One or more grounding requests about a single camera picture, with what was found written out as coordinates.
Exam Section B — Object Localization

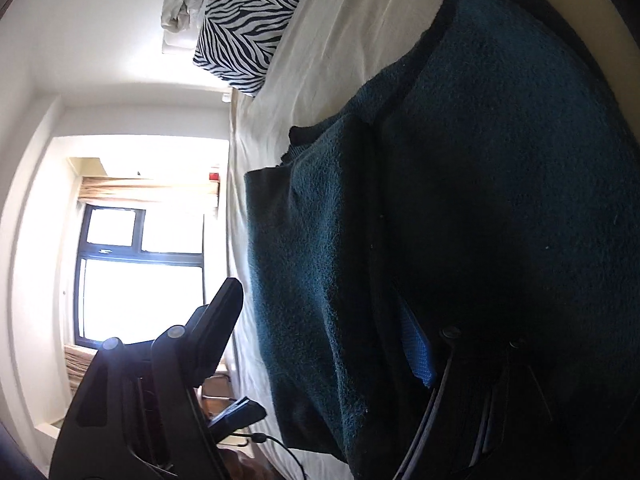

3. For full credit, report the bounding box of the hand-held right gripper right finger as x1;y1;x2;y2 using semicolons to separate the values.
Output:
392;304;567;480

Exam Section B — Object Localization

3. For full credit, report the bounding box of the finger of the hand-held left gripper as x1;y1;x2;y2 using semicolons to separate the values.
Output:
206;397;269;445

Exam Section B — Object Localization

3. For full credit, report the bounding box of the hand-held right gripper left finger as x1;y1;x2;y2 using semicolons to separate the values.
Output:
49;277;246;480

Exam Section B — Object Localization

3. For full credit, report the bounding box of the dark teal knit sweater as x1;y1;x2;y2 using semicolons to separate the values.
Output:
244;0;640;480

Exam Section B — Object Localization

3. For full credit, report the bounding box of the beige curtain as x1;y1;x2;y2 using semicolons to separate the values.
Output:
81;175;222;207

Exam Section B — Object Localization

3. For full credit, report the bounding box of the bed with beige sheet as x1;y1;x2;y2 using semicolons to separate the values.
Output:
219;0;628;480

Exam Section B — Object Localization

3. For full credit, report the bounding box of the zebra print pillow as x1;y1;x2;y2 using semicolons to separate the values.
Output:
192;0;322;98

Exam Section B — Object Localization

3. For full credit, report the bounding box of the black cable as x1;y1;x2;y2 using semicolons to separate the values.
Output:
250;431;312;480

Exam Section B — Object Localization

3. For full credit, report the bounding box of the window with dark frame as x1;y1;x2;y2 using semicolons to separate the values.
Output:
71;201;207;350

